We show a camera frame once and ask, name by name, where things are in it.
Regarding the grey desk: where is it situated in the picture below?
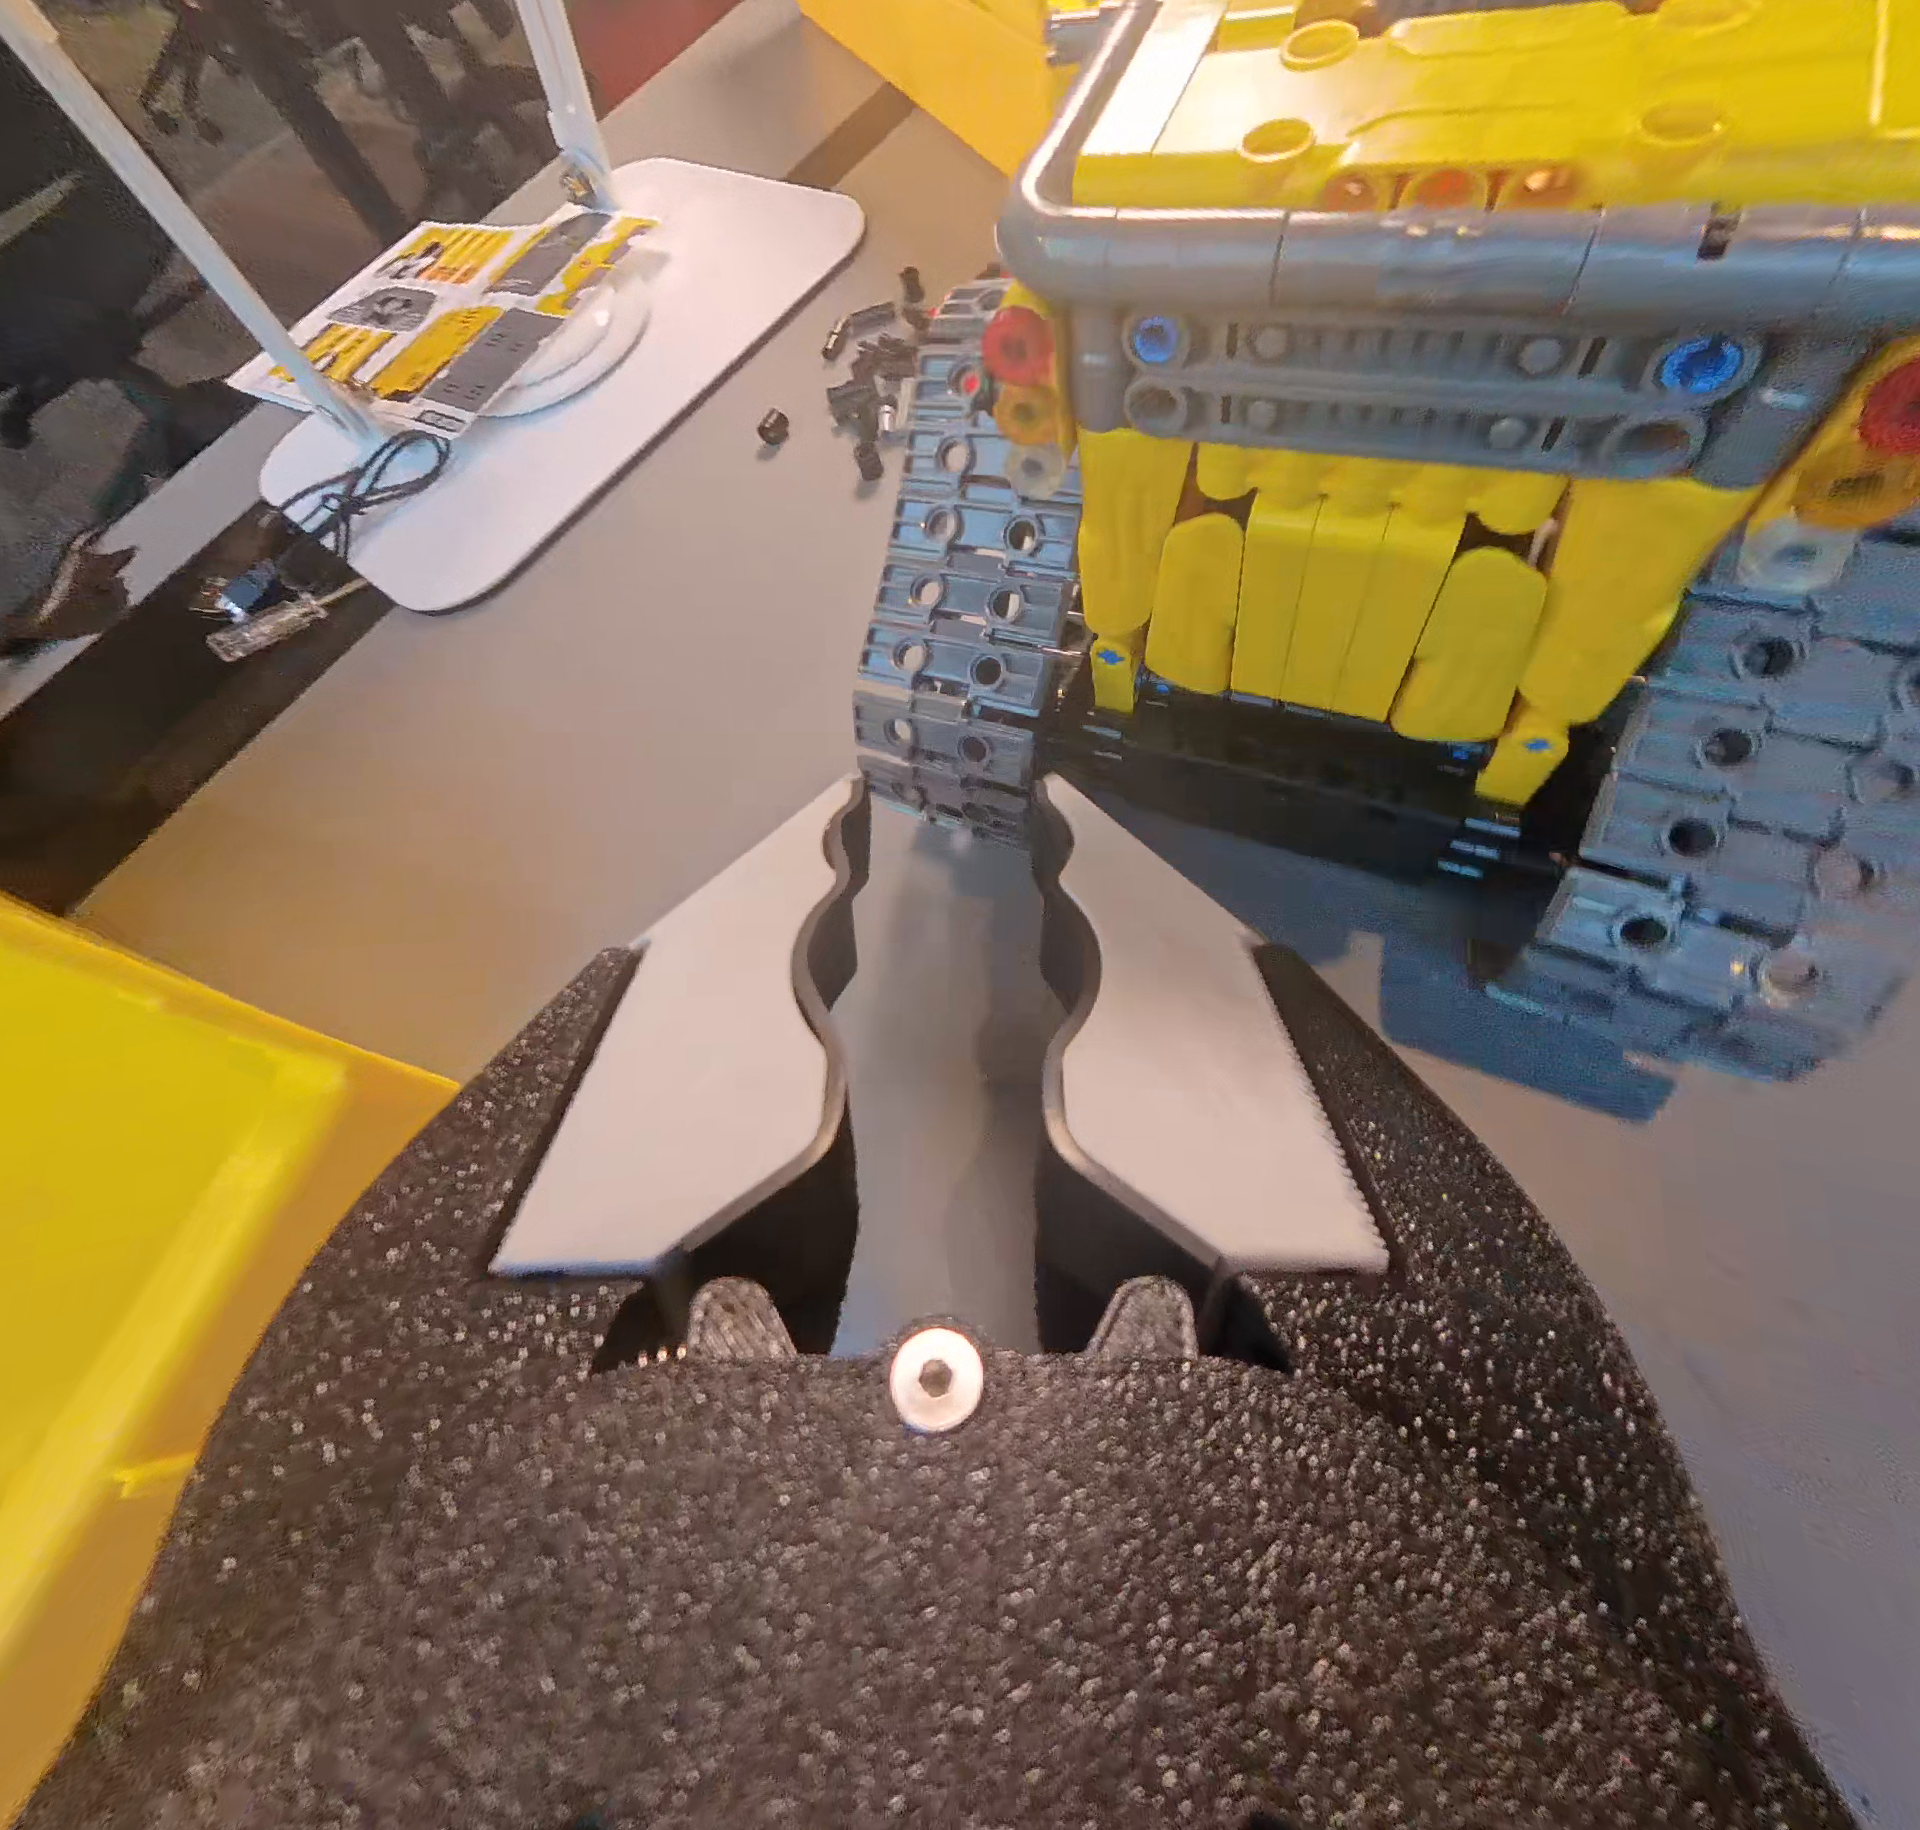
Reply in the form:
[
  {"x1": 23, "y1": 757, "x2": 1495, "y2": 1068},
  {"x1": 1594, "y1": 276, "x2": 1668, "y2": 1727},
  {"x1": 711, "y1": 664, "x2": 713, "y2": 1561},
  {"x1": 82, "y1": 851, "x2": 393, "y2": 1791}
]
[{"x1": 0, "y1": 0, "x2": 1920, "y2": 1830}]

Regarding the pile of black red pins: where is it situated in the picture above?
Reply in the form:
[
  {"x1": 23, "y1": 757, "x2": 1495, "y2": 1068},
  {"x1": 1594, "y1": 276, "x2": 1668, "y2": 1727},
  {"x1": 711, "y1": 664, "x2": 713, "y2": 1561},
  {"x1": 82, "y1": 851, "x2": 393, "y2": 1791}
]
[{"x1": 824, "y1": 265, "x2": 938, "y2": 481}]

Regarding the white stand base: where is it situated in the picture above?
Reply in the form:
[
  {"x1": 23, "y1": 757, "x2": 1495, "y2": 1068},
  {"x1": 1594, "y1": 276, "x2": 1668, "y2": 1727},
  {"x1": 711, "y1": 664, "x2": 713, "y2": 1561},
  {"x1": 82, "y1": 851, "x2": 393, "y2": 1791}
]
[{"x1": 0, "y1": 0, "x2": 871, "y2": 616}]

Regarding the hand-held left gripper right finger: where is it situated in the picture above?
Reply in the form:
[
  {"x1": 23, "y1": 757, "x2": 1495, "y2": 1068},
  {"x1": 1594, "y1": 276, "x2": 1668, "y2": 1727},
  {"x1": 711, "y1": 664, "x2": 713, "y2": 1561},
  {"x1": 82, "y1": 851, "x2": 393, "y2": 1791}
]
[{"x1": 1035, "y1": 774, "x2": 1396, "y2": 1278}]

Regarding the black usb cable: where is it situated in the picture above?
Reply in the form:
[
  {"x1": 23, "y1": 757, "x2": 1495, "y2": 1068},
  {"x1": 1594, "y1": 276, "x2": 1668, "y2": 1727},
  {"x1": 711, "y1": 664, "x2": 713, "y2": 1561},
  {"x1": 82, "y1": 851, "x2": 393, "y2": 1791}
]
[{"x1": 187, "y1": 427, "x2": 452, "y2": 662}]

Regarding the black office chair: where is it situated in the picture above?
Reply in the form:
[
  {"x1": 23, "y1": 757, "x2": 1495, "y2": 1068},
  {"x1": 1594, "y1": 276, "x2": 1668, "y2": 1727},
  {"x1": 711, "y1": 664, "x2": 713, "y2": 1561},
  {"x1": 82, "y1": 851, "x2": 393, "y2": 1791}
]
[{"x1": 142, "y1": 0, "x2": 548, "y2": 204}]

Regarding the yellow plastic parts bin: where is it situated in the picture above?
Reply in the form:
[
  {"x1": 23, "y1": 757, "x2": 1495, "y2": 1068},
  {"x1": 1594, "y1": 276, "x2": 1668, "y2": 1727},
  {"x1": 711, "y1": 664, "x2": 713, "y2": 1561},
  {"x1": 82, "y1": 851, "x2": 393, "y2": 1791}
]
[
  {"x1": 0, "y1": 892, "x2": 458, "y2": 1779},
  {"x1": 766, "y1": 0, "x2": 1203, "y2": 181}
]

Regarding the yellow grey sticker sheet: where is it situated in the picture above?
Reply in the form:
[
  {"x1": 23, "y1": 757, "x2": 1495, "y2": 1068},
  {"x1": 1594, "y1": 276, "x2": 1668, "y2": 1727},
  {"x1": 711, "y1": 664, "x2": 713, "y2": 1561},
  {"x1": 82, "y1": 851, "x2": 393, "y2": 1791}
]
[{"x1": 225, "y1": 205, "x2": 663, "y2": 428}]

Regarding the tracked toy brick vehicle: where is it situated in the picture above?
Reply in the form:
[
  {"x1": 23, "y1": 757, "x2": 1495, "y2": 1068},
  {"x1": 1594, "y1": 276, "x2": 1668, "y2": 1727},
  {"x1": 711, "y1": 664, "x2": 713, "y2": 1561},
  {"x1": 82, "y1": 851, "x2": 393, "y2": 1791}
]
[{"x1": 854, "y1": 0, "x2": 1920, "y2": 1084}]

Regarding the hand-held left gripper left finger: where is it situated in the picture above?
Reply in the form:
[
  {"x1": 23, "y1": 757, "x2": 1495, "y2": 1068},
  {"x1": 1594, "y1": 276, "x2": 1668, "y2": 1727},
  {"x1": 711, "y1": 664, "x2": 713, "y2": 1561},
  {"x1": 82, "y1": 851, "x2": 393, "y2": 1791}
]
[{"x1": 486, "y1": 777, "x2": 872, "y2": 1278}]

